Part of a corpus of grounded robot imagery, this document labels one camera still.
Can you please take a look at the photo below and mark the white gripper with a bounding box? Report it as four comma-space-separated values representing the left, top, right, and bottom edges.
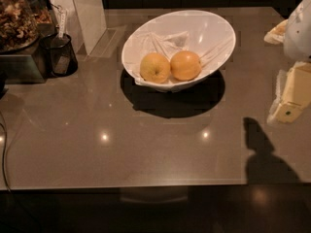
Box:
263, 0, 311, 125

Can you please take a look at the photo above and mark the white paper bowl liner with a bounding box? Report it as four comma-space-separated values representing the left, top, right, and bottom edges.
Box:
121, 31, 235, 92

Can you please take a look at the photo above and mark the orange fruit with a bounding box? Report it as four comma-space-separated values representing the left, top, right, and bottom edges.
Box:
170, 50, 202, 81

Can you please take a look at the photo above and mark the white tilted bowl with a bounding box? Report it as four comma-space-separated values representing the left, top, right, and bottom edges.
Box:
121, 10, 237, 93

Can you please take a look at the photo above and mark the dark metal box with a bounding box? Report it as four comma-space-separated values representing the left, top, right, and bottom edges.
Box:
0, 42, 49, 84

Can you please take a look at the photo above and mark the yellow apple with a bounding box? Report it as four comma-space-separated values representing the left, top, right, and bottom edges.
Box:
140, 52, 170, 83

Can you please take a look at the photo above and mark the white pillar block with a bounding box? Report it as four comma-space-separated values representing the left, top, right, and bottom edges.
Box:
50, 0, 107, 55

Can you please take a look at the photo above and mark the black mesh cup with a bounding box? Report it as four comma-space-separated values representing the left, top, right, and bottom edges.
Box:
39, 33, 78, 77

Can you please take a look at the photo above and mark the white tag utensil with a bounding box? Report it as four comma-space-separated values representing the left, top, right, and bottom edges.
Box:
55, 5, 67, 39

